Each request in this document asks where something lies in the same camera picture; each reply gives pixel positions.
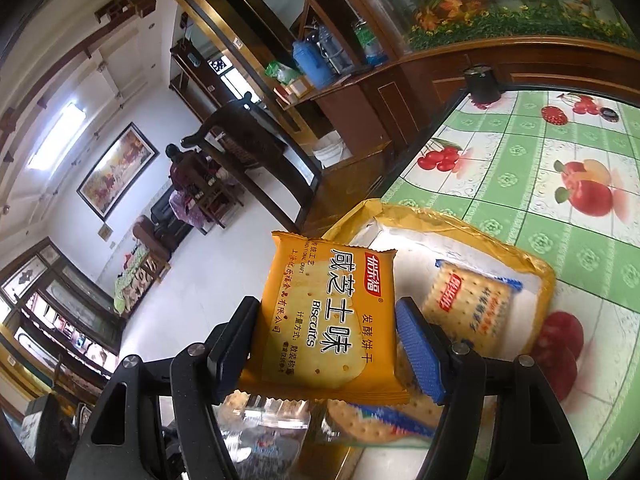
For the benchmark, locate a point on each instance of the blue thermos jug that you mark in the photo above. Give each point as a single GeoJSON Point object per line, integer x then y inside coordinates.
{"type": "Point", "coordinates": [312, 65]}

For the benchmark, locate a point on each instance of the black device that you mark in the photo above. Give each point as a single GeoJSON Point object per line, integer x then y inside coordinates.
{"type": "Point", "coordinates": [47, 427]}

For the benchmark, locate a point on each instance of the ceiling light panel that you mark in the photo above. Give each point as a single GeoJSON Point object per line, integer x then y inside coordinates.
{"type": "Point", "coordinates": [56, 135]}

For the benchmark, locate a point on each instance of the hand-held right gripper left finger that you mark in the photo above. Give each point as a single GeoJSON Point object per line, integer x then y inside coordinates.
{"type": "Point", "coordinates": [231, 357]}

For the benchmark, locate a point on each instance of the white bucket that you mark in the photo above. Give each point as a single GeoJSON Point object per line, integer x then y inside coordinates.
{"type": "Point", "coordinates": [329, 151]}

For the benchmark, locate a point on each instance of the green label water bottle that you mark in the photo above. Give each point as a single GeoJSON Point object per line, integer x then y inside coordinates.
{"type": "Point", "coordinates": [371, 42]}

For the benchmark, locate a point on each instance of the blue square cracker packet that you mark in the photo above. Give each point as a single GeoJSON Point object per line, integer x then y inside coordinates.
{"type": "Point", "coordinates": [470, 305]}

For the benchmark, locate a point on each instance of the clear cracker packet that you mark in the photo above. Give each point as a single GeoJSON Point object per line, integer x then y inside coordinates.
{"type": "Point", "coordinates": [260, 435]}

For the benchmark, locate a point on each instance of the low table with cloth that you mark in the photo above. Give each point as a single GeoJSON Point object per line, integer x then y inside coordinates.
{"type": "Point", "coordinates": [140, 280]}

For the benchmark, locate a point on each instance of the clear water bottle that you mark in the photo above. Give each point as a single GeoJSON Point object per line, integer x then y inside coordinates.
{"type": "Point", "coordinates": [334, 50]}

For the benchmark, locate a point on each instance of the black cup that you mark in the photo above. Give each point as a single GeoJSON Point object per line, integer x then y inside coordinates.
{"type": "Point", "coordinates": [481, 84]}

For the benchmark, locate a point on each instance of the glass display cabinet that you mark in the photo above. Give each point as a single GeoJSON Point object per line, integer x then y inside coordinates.
{"type": "Point", "coordinates": [55, 315]}

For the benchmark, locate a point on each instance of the wooden cabinet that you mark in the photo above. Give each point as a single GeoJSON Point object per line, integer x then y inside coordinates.
{"type": "Point", "coordinates": [350, 105]}

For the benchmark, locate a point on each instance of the dark wooden chair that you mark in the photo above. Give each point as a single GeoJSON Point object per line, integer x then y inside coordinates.
{"type": "Point", "coordinates": [260, 160]}

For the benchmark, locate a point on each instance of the framed wall painting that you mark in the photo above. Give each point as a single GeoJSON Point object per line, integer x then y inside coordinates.
{"type": "Point", "coordinates": [117, 170]}

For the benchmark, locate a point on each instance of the fruit print tablecloth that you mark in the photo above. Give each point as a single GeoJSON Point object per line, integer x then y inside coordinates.
{"type": "Point", "coordinates": [500, 180]}

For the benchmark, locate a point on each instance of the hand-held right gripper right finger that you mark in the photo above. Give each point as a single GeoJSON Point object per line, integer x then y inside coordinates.
{"type": "Point", "coordinates": [420, 347]}

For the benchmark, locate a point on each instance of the dark sofa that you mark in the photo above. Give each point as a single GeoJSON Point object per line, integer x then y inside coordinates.
{"type": "Point", "coordinates": [160, 225]}

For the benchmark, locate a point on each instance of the small wall plaque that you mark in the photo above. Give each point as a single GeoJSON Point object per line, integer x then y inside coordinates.
{"type": "Point", "coordinates": [105, 232]}

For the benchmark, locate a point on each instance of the wooden ceiling ornament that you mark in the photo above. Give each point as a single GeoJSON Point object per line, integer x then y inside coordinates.
{"type": "Point", "coordinates": [125, 5]}

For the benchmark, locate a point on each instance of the white foam box yellow tape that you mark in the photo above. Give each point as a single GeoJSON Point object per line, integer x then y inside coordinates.
{"type": "Point", "coordinates": [480, 245]}

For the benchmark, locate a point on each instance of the round cracker packet blue edge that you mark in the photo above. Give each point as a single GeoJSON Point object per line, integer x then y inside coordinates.
{"type": "Point", "coordinates": [370, 422]}

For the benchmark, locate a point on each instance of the green plastic bag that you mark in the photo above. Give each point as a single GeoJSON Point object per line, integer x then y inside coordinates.
{"type": "Point", "coordinates": [282, 72]}

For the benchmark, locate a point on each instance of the orange cheese cracker packet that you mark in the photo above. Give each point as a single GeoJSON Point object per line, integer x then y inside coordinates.
{"type": "Point", "coordinates": [325, 320]}

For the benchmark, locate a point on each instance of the flower print glass panel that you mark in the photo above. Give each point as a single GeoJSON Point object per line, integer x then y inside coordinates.
{"type": "Point", "coordinates": [500, 0]}

